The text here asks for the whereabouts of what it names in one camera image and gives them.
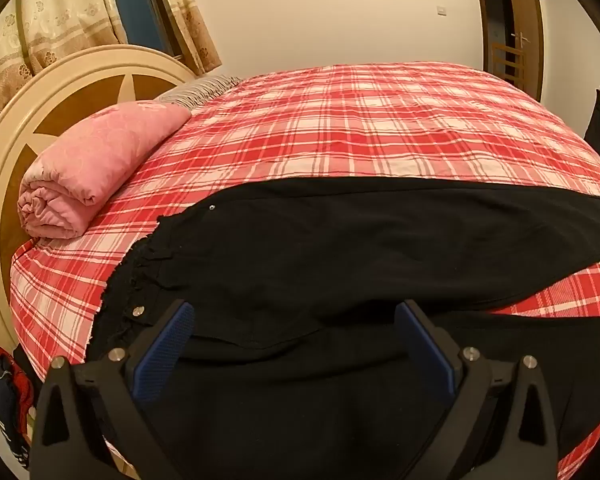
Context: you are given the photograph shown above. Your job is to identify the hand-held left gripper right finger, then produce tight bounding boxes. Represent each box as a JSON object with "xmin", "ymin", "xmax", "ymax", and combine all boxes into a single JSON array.
[{"xmin": 394, "ymin": 300, "xmax": 561, "ymax": 480}]

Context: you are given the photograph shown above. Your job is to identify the cream wooden headboard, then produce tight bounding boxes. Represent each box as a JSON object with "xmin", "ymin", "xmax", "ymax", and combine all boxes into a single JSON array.
[{"xmin": 0, "ymin": 44, "xmax": 197, "ymax": 361}]

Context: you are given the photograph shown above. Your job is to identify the pile of colourful clothes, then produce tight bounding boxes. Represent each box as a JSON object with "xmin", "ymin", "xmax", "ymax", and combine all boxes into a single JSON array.
[{"xmin": 0, "ymin": 346, "xmax": 36, "ymax": 471}]

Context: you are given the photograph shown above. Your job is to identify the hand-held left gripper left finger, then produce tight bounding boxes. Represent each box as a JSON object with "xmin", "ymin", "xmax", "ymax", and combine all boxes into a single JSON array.
[{"xmin": 30, "ymin": 299, "xmax": 196, "ymax": 480}]

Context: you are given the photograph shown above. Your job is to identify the black pants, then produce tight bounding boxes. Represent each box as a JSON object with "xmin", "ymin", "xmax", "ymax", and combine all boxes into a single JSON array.
[{"xmin": 87, "ymin": 176, "xmax": 600, "ymax": 480}]

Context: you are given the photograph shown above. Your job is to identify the window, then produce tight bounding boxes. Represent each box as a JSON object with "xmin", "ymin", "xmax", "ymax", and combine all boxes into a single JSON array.
[{"xmin": 109, "ymin": 0, "xmax": 183, "ymax": 57}]

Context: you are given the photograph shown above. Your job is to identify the red plaid bed sheet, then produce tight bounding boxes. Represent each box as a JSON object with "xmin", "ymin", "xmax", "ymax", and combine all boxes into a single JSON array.
[{"xmin": 10, "ymin": 62, "xmax": 600, "ymax": 480}]

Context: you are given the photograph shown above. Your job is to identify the striped grey pillow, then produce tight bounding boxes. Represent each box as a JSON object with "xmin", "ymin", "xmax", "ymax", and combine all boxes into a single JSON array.
[{"xmin": 156, "ymin": 75, "xmax": 244, "ymax": 110}]

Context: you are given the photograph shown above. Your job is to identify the pink folded quilt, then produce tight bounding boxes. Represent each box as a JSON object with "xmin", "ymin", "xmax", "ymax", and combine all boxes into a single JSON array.
[{"xmin": 18, "ymin": 100, "xmax": 193, "ymax": 240}]

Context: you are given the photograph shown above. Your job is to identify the beige floral curtain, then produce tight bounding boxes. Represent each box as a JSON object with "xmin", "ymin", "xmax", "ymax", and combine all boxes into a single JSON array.
[{"xmin": 0, "ymin": 0, "xmax": 223, "ymax": 117}]

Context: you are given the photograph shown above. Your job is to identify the wooden door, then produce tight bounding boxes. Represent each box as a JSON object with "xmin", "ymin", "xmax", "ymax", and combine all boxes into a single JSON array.
[{"xmin": 471, "ymin": 0, "xmax": 545, "ymax": 101}]

